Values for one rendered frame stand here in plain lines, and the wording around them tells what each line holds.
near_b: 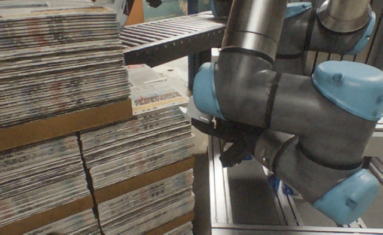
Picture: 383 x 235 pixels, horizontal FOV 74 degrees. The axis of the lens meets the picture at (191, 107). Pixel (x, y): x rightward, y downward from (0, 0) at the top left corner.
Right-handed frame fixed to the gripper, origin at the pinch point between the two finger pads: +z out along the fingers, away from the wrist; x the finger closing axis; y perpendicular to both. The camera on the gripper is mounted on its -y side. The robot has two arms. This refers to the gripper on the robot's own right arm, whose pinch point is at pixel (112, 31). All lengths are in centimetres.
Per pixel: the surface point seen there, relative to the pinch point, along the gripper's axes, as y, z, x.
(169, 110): -14.7, 11.7, 17.8
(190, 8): -109, -42, -161
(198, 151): -102, 56, -55
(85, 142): 2.0, 24.0, 17.6
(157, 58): -43, 7, -54
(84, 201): -2.8, 39.2, 18.5
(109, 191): -8.1, 35.9, 18.4
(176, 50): -55, -2, -60
